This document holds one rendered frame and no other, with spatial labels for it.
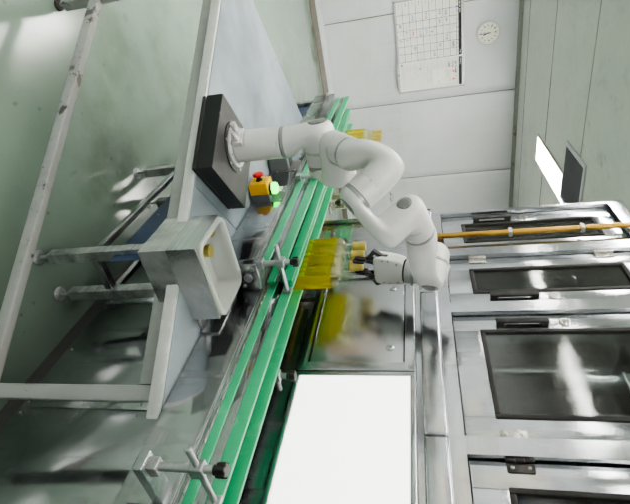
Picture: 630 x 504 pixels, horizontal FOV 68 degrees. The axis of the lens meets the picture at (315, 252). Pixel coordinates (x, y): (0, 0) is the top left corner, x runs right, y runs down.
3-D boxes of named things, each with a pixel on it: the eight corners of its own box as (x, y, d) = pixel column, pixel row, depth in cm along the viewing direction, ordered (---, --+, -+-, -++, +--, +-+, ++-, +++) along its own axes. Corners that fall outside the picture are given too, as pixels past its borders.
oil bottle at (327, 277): (276, 291, 154) (340, 289, 149) (273, 277, 151) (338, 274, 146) (280, 281, 159) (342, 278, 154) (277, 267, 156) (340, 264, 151)
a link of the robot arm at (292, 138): (283, 119, 141) (335, 113, 137) (291, 160, 147) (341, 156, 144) (275, 128, 133) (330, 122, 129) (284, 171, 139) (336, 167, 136)
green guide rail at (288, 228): (261, 264, 140) (287, 262, 138) (261, 261, 139) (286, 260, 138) (336, 99, 283) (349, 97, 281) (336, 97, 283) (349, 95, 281)
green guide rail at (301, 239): (267, 283, 144) (292, 282, 142) (266, 281, 143) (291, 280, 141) (338, 111, 287) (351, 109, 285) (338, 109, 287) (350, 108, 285)
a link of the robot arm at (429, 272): (406, 217, 127) (426, 255, 143) (396, 258, 122) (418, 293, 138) (436, 216, 123) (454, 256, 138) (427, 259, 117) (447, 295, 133)
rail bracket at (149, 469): (129, 508, 90) (238, 518, 85) (93, 456, 81) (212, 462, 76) (141, 485, 94) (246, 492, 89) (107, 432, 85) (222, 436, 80)
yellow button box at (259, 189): (251, 202, 172) (270, 201, 170) (246, 184, 168) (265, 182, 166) (256, 194, 177) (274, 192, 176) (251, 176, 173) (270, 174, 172)
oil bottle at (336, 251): (284, 270, 163) (344, 267, 158) (281, 257, 160) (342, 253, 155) (287, 261, 168) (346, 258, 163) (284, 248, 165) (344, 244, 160)
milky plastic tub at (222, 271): (194, 320, 125) (224, 319, 123) (165, 250, 113) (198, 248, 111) (216, 281, 139) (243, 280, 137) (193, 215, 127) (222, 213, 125)
